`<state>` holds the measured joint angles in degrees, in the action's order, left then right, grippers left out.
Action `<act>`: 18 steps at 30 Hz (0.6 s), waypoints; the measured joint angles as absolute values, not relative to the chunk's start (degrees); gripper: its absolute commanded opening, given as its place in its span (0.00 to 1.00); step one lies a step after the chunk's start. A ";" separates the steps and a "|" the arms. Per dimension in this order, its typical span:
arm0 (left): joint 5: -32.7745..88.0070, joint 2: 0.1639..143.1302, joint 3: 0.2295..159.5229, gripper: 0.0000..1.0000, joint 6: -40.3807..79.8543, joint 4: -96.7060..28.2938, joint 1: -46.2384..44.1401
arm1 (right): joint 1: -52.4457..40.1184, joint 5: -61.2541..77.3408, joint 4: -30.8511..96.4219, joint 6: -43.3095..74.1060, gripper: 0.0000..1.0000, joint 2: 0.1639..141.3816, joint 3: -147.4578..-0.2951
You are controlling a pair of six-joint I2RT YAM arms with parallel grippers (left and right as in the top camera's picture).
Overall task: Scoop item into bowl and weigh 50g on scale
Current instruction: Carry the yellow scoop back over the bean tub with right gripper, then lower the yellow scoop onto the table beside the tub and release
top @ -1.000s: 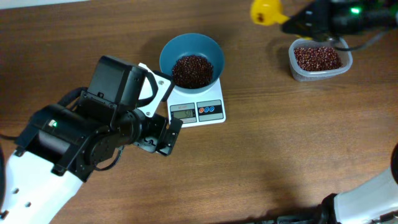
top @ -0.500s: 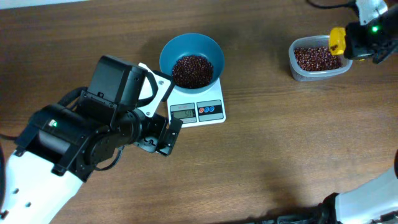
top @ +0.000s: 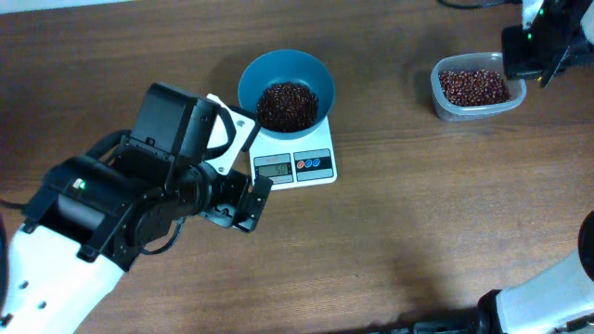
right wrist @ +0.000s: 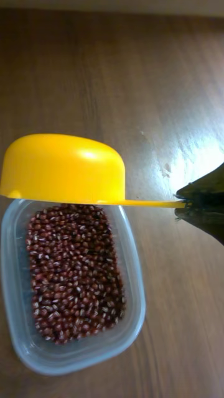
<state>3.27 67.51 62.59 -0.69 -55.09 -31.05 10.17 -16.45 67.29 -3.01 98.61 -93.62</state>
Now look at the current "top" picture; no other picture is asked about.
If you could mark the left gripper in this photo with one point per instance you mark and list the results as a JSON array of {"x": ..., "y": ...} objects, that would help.
[{"x": 250, "y": 229}]

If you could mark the white digital kitchen scale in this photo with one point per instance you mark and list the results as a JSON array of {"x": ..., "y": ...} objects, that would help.
[{"x": 299, "y": 162}]

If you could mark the red beans in bowl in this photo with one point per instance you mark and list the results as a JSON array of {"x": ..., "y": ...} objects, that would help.
[{"x": 287, "y": 107}]

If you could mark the teal plastic bowl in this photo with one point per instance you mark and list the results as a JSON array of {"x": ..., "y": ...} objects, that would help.
[{"x": 293, "y": 66}]

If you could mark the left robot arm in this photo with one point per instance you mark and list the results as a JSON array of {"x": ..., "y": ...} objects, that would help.
[{"x": 94, "y": 214}]

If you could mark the clear plastic container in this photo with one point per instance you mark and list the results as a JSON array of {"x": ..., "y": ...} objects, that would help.
[{"x": 490, "y": 61}]

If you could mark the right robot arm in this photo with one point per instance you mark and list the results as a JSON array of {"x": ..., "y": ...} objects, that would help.
[{"x": 546, "y": 265}]

